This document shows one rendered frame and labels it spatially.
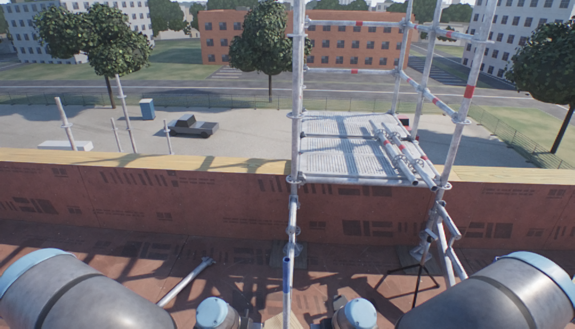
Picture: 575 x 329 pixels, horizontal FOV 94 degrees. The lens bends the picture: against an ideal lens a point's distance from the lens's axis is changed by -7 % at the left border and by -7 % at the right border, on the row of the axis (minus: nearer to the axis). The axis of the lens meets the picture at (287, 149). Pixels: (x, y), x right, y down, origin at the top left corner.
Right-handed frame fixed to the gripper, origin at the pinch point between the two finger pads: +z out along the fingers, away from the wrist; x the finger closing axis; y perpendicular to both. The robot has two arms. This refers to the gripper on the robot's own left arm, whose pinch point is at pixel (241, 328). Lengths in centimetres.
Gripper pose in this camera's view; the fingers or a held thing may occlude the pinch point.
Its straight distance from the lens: 131.4
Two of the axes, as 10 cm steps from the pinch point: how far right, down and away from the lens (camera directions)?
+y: 1.1, -7.7, 6.3
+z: 1.7, 6.4, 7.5
